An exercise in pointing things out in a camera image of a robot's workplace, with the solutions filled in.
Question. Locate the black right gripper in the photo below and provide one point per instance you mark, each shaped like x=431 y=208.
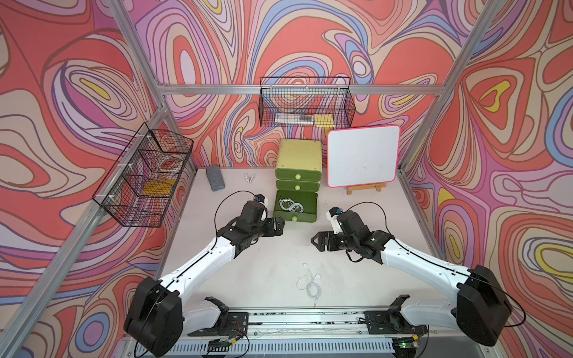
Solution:
x=321 y=236

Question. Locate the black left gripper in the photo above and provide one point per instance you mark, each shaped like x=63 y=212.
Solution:
x=271 y=230

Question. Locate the white earphones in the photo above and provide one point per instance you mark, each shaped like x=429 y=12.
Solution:
x=286 y=204
x=296 y=207
x=309 y=283

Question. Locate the green top drawer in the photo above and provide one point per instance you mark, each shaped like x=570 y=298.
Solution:
x=298 y=175

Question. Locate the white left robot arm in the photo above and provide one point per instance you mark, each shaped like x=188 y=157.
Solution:
x=156 y=317

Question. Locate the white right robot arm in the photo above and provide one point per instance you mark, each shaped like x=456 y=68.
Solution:
x=475 y=303

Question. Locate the yellow pink drawer cabinet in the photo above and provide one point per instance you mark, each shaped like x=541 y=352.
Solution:
x=300 y=154

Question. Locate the wooden whiteboard easel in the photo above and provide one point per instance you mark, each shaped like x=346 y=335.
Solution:
x=376 y=186

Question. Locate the grey felt eraser block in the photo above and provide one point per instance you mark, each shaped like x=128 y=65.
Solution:
x=215 y=178

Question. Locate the pink framed whiteboard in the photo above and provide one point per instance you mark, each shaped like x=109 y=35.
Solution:
x=362 y=156

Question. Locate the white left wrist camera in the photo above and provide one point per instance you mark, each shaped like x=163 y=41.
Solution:
x=261 y=199

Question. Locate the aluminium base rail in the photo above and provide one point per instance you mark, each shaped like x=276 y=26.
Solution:
x=325 y=332

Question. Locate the black wire basket back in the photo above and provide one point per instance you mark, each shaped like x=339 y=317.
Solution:
x=312 y=101

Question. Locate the black wire basket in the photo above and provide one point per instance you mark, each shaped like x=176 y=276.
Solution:
x=312 y=101
x=140 y=187

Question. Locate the black wire basket left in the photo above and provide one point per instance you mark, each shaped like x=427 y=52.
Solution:
x=140 y=187

